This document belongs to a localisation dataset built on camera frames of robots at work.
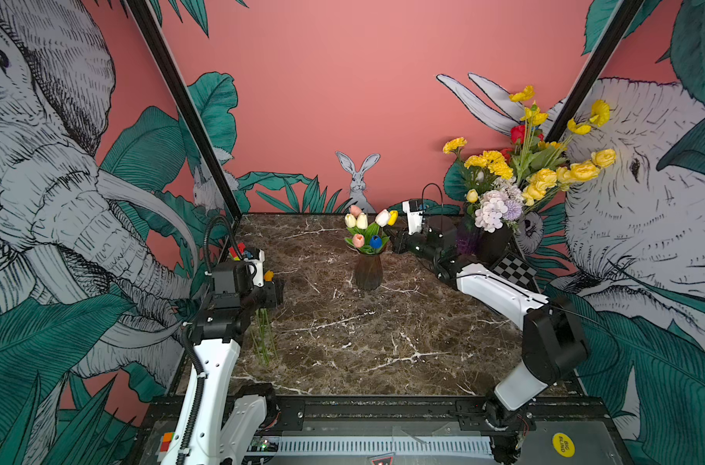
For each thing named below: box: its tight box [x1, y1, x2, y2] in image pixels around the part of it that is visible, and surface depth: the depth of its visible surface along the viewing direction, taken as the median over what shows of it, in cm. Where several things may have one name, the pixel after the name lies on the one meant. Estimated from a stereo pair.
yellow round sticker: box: [551, 432, 576, 459], surface depth 72 cm
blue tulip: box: [369, 234, 383, 249], surface depth 75 cm
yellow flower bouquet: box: [442, 86, 617, 207], surface depth 85 cm
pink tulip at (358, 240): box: [352, 233, 366, 248], surface depth 75 cm
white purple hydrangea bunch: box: [473, 177, 524, 234], surface depth 84 cm
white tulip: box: [374, 208, 390, 228], surface depth 80 cm
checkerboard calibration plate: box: [490, 251, 538, 292], surface depth 103 cm
